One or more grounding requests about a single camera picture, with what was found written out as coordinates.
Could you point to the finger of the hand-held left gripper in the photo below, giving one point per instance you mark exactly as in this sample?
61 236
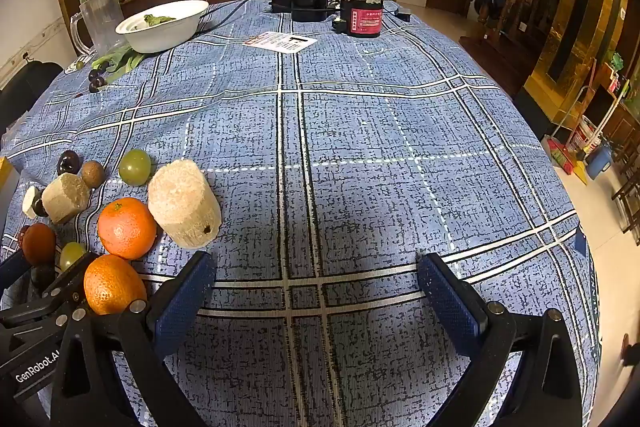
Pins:
65 287
12 269

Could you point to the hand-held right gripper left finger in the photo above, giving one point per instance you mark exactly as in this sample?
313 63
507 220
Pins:
182 307

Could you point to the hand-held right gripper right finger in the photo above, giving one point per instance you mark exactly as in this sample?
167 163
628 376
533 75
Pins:
450 307

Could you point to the small green grape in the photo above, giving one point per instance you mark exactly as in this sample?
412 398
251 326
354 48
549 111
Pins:
71 254

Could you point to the oval orange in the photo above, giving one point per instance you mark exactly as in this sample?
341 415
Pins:
112 284

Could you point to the yellow cardboard box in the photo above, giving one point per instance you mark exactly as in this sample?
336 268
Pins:
6 197

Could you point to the red-brown round fruit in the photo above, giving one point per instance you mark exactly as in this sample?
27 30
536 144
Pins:
39 243

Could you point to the tiny purple grape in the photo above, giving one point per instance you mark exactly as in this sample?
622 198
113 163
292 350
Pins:
24 233

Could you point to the round orange with green stem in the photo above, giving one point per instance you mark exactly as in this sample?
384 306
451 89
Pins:
127 229

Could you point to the brown longan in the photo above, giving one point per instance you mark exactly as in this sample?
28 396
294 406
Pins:
93 174

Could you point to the large green grape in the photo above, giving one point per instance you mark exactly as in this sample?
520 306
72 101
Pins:
135 167

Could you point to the blue plaid tablecloth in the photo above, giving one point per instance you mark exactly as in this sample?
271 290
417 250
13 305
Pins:
375 147

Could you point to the black chair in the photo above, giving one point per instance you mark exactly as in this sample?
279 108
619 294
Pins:
27 92

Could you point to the blue bin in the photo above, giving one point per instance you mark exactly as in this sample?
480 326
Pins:
599 163

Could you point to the metal hand cart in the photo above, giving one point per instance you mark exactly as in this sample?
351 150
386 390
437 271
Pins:
575 117

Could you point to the loose green leafy vegetable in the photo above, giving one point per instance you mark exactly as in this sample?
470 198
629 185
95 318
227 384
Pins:
122 59

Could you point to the clear glass pitcher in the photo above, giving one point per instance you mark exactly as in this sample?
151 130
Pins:
102 22

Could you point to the white bowl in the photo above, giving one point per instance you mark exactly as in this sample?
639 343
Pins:
165 32

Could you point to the white printed paper card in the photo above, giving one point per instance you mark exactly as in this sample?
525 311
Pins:
280 42

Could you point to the green leaves in bowl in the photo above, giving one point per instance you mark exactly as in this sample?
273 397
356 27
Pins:
157 20

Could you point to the small black block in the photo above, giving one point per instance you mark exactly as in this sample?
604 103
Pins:
403 14

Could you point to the black cylinder with red label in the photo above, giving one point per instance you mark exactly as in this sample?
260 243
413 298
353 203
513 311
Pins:
362 19

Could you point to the wooden stair railing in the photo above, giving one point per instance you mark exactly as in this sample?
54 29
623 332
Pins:
535 2

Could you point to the black rectangular box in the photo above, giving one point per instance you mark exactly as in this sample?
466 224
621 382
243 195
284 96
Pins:
281 3

